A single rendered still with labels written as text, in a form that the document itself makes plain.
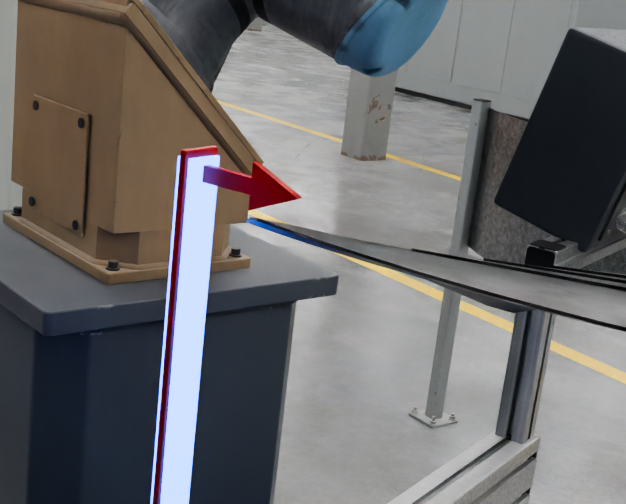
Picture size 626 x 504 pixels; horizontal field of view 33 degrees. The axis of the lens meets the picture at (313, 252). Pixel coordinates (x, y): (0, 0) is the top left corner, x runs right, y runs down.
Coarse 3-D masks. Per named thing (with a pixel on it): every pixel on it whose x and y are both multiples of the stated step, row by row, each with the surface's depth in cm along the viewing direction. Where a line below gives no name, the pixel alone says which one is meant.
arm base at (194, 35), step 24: (144, 0) 92; (168, 0) 94; (192, 0) 94; (216, 0) 95; (240, 0) 97; (168, 24) 92; (192, 24) 93; (216, 24) 95; (240, 24) 99; (192, 48) 93; (216, 48) 96; (216, 72) 97
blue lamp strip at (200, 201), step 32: (192, 160) 51; (192, 192) 52; (192, 224) 52; (192, 256) 53; (192, 288) 53; (192, 320) 54; (192, 352) 55; (192, 384) 55; (192, 416) 56; (192, 448) 57
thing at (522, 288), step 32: (256, 224) 39; (288, 224) 41; (352, 256) 38; (384, 256) 38; (416, 256) 40; (448, 256) 43; (448, 288) 54; (480, 288) 36; (512, 288) 36; (544, 288) 37; (576, 288) 38; (608, 288) 40; (608, 320) 34
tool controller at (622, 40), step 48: (576, 48) 99; (624, 48) 97; (576, 96) 99; (624, 96) 97; (528, 144) 103; (576, 144) 100; (624, 144) 98; (528, 192) 104; (576, 192) 101; (624, 192) 100; (576, 240) 102
